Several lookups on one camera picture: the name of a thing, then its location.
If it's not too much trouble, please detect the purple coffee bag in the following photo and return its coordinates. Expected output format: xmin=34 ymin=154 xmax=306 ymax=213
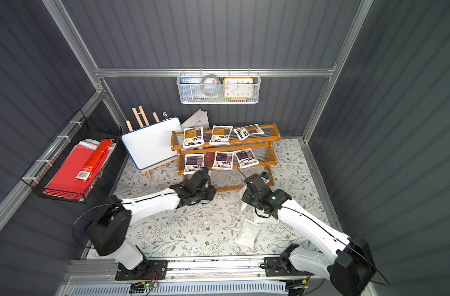
xmin=184 ymin=154 xmax=205 ymax=175
xmin=234 ymin=148 xmax=259 ymax=168
xmin=212 ymin=151 xmax=234 ymax=170

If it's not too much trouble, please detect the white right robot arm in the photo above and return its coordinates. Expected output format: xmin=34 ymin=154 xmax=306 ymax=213
xmin=242 ymin=174 xmax=377 ymax=296

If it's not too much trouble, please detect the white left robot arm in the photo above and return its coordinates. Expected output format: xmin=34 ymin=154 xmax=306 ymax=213
xmin=85 ymin=168 xmax=216 ymax=271

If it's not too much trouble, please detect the orange wooden three-tier shelf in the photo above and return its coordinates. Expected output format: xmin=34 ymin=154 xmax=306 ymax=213
xmin=171 ymin=123 xmax=280 ymax=191

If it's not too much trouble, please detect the white book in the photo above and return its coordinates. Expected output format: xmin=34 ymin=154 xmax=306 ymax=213
xmin=181 ymin=109 xmax=210 ymax=130

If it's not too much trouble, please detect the wooden easel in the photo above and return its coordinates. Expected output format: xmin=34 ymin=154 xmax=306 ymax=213
xmin=126 ymin=106 xmax=182 ymax=180

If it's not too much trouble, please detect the round grey tape roll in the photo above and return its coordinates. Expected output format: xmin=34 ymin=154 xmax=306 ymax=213
xmin=200 ymin=74 xmax=221 ymax=97

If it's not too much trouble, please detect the yellow square clock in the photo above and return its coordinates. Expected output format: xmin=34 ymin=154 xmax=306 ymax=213
xmin=223 ymin=77 xmax=254 ymax=100

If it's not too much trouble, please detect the red long box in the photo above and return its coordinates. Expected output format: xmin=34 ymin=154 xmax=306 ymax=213
xmin=76 ymin=139 xmax=113 ymax=181

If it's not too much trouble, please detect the blue box in basket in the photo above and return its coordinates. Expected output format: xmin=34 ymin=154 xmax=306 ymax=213
xmin=179 ymin=77 xmax=202 ymax=85

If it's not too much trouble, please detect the small green circuit board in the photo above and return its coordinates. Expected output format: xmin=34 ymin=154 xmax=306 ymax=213
xmin=129 ymin=281 xmax=156 ymax=296

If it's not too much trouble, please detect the red folder stack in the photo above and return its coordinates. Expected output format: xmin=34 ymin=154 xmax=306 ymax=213
xmin=43 ymin=139 xmax=116 ymax=202

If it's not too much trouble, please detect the white board blue frame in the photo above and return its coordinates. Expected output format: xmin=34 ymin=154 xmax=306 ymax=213
xmin=120 ymin=117 xmax=181 ymax=170

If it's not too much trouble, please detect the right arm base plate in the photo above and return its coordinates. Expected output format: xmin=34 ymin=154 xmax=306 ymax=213
xmin=260 ymin=244 xmax=313 ymax=277

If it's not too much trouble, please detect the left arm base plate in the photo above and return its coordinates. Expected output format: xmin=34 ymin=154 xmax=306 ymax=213
xmin=115 ymin=259 xmax=168 ymax=281

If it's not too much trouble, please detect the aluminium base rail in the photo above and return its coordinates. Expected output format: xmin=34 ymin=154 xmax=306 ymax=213
xmin=61 ymin=254 xmax=366 ymax=286

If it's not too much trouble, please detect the white wire wall basket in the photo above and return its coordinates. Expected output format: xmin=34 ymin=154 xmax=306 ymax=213
xmin=176 ymin=71 xmax=261 ymax=104

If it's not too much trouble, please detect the black wire side basket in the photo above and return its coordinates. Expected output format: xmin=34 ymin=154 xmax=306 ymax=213
xmin=21 ymin=112 xmax=126 ymax=204

